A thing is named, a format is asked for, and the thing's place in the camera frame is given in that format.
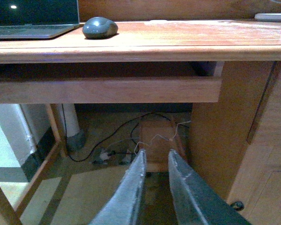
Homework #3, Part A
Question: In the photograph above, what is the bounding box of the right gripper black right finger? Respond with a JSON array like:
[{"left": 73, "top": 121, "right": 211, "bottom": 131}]
[{"left": 168, "top": 150, "right": 250, "bottom": 225}]

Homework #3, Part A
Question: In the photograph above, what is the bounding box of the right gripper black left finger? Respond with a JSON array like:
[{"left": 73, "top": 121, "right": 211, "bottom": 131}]
[{"left": 90, "top": 149, "right": 147, "bottom": 225}]

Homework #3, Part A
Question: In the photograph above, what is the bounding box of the dark grey Logitech mouse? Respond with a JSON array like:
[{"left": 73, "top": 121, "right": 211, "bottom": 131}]
[{"left": 82, "top": 17, "right": 118, "bottom": 39}]

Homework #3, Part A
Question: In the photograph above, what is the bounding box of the white plug in floor socket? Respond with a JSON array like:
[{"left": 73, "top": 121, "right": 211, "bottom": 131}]
[{"left": 100, "top": 152, "right": 110, "bottom": 161}]

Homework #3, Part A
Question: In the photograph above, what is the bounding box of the wooden cabinet door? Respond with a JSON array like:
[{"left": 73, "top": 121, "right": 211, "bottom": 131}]
[{"left": 227, "top": 62, "right": 281, "bottom": 225}]

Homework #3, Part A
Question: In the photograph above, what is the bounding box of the wooden box under desk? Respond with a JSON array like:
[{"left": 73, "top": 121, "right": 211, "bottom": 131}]
[{"left": 139, "top": 119, "right": 186, "bottom": 173}]

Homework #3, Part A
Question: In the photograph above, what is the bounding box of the wooden desk drawer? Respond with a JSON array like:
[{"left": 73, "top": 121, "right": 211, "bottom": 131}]
[{"left": 0, "top": 62, "right": 222, "bottom": 104}]

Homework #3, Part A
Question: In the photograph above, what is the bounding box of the wooden desk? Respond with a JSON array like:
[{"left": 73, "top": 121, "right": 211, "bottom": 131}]
[{"left": 0, "top": 0, "right": 281, "bottom": 225}]

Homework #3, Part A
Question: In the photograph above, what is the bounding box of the white object on desk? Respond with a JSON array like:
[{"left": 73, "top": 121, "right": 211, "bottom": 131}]
[{"left": 254, "top": 13, "right": 281, "bottom": 23}]

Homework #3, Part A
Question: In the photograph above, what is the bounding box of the silver laptop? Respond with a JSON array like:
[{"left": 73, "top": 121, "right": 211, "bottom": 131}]
[{"left": 0, "top": 0, "right": 80, "bottom": 39}]

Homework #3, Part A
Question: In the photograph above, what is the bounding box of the white thin cable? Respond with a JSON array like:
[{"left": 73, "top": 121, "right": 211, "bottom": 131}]
[{"left": 133, "top": 120, "right": 192, "bottom": 155}]

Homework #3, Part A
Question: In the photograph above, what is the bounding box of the black cable on floor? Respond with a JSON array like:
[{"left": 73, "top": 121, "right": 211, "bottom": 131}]
[{"left": 64, "top": 112, "right": 190, "bottom": 162}]

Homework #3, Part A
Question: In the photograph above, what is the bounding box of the white wall pipe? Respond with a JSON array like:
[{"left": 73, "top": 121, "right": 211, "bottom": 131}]
[{"left": 61, "top": 104, "right": 80, "bottom": 137}]

